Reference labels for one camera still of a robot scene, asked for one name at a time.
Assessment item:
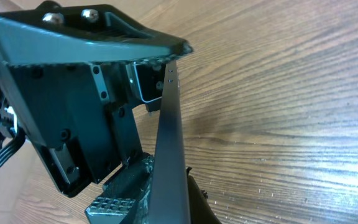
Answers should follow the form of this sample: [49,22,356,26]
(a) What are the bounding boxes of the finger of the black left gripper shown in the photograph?
[85,154,154,224]
[0,4,193,66]

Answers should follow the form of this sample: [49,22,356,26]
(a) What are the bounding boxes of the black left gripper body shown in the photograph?
[0,63,165,197]

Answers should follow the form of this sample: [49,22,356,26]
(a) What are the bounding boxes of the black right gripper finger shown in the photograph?
[186,167,221,224]

